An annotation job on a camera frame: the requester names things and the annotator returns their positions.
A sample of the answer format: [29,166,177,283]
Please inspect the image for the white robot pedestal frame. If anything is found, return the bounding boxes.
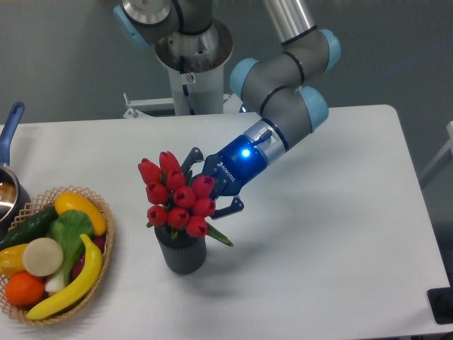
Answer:
[123,65,245,118]

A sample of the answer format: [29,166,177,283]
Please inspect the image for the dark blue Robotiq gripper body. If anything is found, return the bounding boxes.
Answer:
[201,119,287,197]

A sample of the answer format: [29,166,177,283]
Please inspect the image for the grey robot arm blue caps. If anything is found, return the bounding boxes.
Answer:
[113,1,341,219]

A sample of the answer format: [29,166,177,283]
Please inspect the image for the beige round slice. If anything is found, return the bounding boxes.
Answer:
[22,237,64,277]

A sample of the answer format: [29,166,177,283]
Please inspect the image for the orange fruit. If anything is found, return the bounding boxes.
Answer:
[5,271,45,306]

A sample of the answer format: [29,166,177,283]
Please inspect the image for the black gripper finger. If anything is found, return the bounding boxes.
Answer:
[211,196,244,219]
[180,147,204,175]

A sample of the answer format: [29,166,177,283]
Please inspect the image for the woven wicker basket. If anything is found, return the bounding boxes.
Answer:
[1,186,114,326]

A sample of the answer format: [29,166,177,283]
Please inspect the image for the white furniture frame right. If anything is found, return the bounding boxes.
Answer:
[419,121,452,188]

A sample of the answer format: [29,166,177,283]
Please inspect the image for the yellow banana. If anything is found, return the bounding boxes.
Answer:
[26,234,103,321]

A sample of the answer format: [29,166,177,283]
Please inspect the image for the yellow squash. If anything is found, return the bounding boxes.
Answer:
[55,192,107,236]

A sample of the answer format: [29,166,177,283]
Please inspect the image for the black device at table edge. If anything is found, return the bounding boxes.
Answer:
[427,287,452,324]

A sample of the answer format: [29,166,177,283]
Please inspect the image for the purple red vegetable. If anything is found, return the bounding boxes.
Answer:
[71,235,105,281]

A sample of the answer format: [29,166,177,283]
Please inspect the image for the blue handled saucepan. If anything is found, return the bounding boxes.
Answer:
[1,102,30,239]

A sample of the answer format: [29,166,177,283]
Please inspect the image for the yellow bell pepper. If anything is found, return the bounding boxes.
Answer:
[1,244,28,277]

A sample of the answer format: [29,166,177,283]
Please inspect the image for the dark green cucumber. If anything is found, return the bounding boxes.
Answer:
[1,206,58,250]

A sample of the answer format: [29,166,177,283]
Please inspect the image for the dark grey ribbed vase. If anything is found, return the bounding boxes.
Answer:
[154,227,207,275]

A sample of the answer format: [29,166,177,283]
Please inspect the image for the green bok choy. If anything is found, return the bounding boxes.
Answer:
[45,210,93,295]

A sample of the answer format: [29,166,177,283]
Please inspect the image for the red tulip bouquet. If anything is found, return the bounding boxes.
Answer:
[138,151,233,247]

